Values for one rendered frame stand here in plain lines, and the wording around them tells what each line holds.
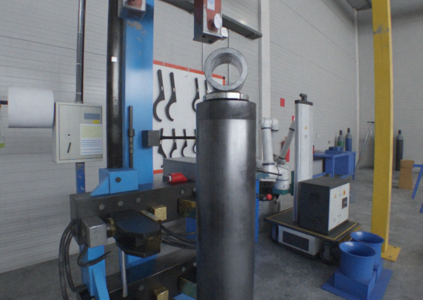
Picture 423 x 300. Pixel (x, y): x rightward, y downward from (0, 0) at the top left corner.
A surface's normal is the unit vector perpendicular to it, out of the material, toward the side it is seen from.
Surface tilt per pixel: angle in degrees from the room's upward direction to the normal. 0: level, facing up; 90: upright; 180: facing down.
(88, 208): 90
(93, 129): 90
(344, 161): 90
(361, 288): 90
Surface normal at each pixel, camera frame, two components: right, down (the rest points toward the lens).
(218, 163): -0.27, 0.03
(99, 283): 0.52, -0.62
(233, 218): 0.18, 0.03
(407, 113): -0.73, 0.02
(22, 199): 0.68, 0.02
